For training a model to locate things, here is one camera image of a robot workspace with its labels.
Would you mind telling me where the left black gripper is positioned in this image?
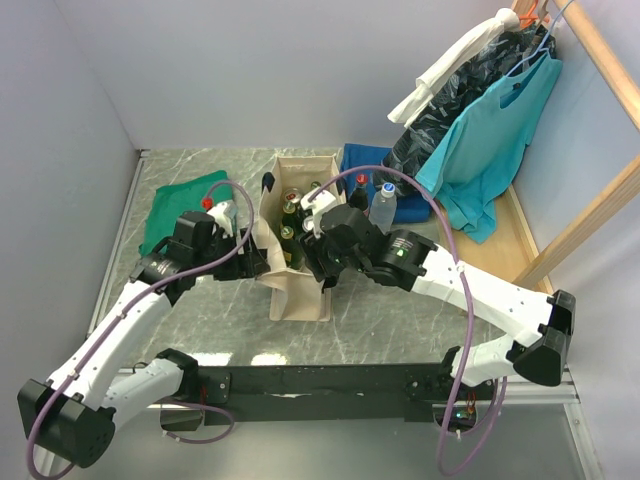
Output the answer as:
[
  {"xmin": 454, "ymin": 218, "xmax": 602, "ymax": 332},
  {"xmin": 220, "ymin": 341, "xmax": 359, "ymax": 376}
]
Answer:
[{"xmin": 193, "ymin": 227, "xmax": 269, "ymax": 281}]

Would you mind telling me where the red cap cola bottle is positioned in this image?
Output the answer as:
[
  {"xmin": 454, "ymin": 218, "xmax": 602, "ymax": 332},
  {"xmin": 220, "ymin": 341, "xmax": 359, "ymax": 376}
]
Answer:
[{"xmin": 348, "ymin": 173, "xmax": 369, "ymax": 216}]

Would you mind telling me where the clear blue cap bottle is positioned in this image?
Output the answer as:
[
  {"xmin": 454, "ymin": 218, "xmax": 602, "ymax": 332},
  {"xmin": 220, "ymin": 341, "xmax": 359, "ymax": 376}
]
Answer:
[{"xmin": 369, "ymin": 182, "xmax": 397, "ymax": 233}]

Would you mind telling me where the beige canvas tote bag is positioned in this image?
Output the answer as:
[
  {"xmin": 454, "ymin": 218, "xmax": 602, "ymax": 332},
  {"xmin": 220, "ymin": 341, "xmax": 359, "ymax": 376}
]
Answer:
[{"xmin": 253, "ymin": 154, "xmax": 339, "ymax": 322}]

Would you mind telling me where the silver top can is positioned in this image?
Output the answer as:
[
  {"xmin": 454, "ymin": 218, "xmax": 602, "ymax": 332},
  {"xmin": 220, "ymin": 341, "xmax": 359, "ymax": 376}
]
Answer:
[{"xmin": 302, "ymin": 216, "xmax": 315, "ymax": 233}]

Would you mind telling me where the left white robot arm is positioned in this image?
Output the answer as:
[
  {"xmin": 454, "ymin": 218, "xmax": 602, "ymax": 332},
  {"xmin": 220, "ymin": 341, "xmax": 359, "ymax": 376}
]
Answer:
[{"xmin": 17, "ymin": 211, "xmax": 270, "ymax": 478}]

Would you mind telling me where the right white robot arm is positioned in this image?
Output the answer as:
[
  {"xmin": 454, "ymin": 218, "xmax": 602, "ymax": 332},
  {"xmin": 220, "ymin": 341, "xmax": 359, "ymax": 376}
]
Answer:
[{"xmin": 301, "ymin": 204, "xmax": 576, "ymax": 398}]

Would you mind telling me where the blue folded cloth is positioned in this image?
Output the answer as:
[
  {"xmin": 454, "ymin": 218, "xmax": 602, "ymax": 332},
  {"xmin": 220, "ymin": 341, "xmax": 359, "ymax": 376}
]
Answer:
[{"xmin": 339, "ymin": 143, "xmax": 432, "ymax": 224}]

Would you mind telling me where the dark patterned hanging garment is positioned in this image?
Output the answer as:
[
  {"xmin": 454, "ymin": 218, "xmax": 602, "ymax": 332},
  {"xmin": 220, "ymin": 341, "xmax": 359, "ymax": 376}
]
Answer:
[{"xmin": 383, "ymin": 26, "xmax": 557, "ymax": 178}]

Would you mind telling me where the green folded t-shirt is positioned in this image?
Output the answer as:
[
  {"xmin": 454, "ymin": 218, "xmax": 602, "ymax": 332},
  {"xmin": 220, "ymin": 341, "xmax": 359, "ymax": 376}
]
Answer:
[{"xmin": 138, "ymin": 170, "xmax": 228, "ymax": 256}]

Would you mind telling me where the white hanging garment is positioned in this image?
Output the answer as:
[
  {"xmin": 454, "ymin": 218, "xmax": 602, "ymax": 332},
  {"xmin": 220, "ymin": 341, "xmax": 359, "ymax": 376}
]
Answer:
[{"xmin": 387, "ymin": 8, "xmax": 520, "ymax": 128}]

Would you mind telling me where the turquoise hanging t-shirt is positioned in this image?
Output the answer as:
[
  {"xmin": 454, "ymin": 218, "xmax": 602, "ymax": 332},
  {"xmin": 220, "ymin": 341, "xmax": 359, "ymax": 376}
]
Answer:
[{"xmin": 415, "ymin": 53, "xmax": 562, "ymax": 244}]

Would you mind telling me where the wooden clothes rack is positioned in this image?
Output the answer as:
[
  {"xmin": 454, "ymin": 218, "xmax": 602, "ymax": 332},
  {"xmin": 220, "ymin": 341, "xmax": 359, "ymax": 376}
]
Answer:
[{"xmin": 455, "ymin": 1, "xmax": 639, "ymax": 303}]

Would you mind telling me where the blue clothes hanger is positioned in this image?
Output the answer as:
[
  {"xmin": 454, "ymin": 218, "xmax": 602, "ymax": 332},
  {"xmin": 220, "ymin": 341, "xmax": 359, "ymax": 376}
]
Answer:
[{"xmin": 503, "ymin": 0, "xmax": 576, "ymax": 79}]

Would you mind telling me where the orange clothes hanger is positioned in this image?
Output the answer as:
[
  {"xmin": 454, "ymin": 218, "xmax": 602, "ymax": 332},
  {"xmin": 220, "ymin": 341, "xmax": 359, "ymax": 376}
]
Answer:
[{"xmin": 511, "ymin": 0, "xmax": 548, "ymax": 29}]

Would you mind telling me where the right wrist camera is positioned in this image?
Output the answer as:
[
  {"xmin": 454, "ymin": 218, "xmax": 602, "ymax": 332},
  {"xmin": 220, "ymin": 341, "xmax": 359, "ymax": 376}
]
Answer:
[{"xmin": 300, "ymin": 188, "xmax": 338, "ymax": 214}]

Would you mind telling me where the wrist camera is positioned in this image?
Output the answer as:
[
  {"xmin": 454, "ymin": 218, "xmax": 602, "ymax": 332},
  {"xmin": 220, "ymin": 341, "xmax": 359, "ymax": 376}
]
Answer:
[
  {"xmin": 201, "ymin": 197, "xmax": 238, "ymax": 238},
  {"xmin": 300, "ymin": 188, "xmax": 338, "ymax": 214}
]

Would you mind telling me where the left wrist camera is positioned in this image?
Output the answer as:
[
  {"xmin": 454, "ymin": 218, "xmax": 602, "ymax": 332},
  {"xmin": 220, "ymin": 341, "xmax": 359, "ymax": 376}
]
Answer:
[{"xmin": 201, "ymin": 197, "xmax": 238, "ymax": 238}]

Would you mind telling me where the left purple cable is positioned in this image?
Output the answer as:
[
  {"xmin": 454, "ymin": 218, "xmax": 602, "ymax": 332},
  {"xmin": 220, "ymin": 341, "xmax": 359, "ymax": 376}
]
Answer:
[{"xmin": 24, "ymin": 182, "xmax": 257, "ymax": 477}]

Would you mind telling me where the purple cable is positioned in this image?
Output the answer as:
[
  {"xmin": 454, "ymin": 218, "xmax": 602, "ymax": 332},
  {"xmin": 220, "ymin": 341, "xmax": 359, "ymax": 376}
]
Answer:
[
  {"xmin": 307, "ymin": 167, "xmax": 509, "ymax": 476},
  {"xmin": 24, "ymin": 182, "xmax": 257, "ymax": 477}
]

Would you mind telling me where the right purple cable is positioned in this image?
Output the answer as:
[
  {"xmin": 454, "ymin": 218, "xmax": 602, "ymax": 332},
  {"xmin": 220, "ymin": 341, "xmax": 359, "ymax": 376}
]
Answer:
[{"xmin": 307, "ymin": 167, "xmax": 509, "ymax": 476}]

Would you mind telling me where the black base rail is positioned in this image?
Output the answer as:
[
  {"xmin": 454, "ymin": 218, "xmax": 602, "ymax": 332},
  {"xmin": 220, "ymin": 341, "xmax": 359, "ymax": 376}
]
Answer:
[{"xmin": 159, "ymin": 363, "xmax": 494, "ymax": 431}]

